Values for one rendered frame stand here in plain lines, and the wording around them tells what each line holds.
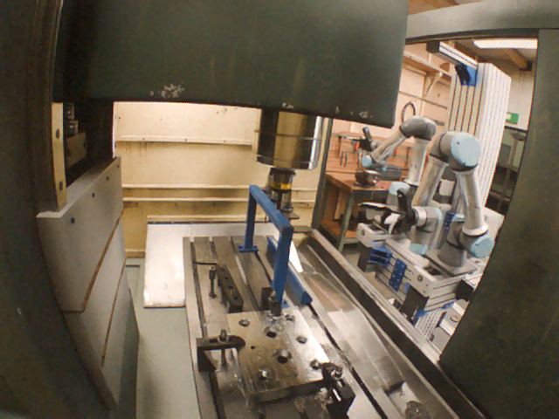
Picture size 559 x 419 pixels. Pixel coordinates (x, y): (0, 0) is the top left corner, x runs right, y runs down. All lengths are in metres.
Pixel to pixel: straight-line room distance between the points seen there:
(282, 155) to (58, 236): 0.44
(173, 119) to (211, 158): 0.32
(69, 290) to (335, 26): 0.67
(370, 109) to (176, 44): 0.40
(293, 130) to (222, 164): 1.13
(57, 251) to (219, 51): 0.42
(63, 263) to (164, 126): 1.25
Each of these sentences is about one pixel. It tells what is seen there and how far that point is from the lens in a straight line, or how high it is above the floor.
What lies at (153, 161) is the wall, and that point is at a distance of 1.68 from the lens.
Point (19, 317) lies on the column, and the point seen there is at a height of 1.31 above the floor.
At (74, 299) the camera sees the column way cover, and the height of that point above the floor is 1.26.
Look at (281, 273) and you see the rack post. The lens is 0.97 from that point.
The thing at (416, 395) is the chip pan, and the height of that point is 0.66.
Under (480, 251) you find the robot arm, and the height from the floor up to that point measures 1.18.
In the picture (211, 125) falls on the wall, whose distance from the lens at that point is 1.64.
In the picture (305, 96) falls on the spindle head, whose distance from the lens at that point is 0.55.
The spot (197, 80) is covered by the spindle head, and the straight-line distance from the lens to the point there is 0.50.
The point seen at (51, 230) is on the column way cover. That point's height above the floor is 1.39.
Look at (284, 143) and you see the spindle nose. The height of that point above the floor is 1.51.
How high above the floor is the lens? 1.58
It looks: 20 degrees down
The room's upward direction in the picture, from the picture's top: 7 degrees clockwise
